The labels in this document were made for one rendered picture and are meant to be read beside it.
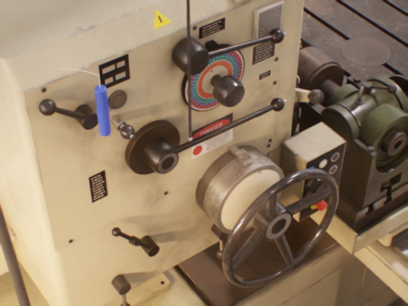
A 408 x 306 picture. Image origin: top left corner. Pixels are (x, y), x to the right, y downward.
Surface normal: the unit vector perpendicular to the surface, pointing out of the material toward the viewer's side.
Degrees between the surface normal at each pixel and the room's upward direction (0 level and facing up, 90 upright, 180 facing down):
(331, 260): 90
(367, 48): 0
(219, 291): 0
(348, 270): 90
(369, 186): 90
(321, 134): 0
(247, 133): 90
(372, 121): 36
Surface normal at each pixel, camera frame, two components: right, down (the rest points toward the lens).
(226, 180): -0.47, -0.37
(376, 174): 0.58, 0.56
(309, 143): 0.00, -0.73
